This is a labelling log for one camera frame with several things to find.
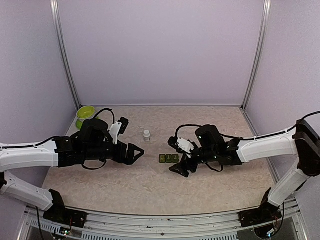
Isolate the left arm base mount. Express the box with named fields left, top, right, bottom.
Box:
left=43, top=206, right=88, bottom=228

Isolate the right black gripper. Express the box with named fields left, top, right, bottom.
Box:
left=169, top=141, right=218, bottom=178

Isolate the small white pill bottle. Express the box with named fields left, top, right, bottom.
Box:
left=143, top=129, right=151, bottom=142

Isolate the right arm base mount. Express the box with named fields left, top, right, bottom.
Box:
left=238, top=208, right=282, bottom=228

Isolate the aluminium frame post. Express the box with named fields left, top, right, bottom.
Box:
left=50, top=0, right=82, bottom=110
left=241, top=0, right=272, bottom=112

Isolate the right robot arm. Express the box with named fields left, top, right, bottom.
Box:
left=168, top=112, right=320, bottom=222

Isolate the left aluminium frame post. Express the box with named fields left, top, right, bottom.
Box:
left=50, top=0, right=82, bottom=110

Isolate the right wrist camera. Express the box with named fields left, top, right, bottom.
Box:
left=167, top=136, right=195, bottom=158

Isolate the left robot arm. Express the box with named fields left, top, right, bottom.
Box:
left=0, top=115, right=145, bottom=223

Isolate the green weekly pill organizer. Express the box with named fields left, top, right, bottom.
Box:
left=159, top=154, right=179, bottom=163

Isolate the right aluminium frame post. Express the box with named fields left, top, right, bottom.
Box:
left=241, top=0, right=272, bottom=112

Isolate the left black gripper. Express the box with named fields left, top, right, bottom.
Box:
left=84, top=140, right=145, bottom=165

